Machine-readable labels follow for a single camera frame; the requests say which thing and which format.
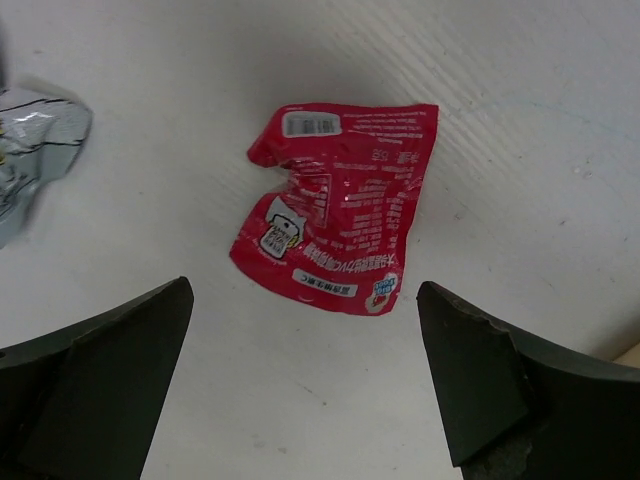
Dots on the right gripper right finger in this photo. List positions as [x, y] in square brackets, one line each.
[516, 406]

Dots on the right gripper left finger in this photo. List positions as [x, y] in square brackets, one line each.
[83, 402]

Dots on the red snack pouch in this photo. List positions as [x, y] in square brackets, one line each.
[334, 236]

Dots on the silver blue snack packet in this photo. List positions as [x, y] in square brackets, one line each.
[41, 137]

